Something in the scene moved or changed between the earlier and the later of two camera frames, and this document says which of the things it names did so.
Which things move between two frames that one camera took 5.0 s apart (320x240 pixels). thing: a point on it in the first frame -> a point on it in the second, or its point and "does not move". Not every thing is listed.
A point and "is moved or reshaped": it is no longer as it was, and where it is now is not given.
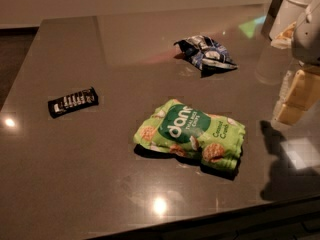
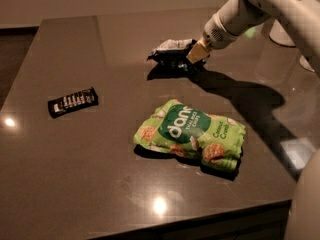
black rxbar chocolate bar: x=73 y=102 does not move
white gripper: x=308 y=39 -> x=215 y=34
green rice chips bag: x=188 y=131 does not move
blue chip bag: x=206 y=52 is moved or reshaped
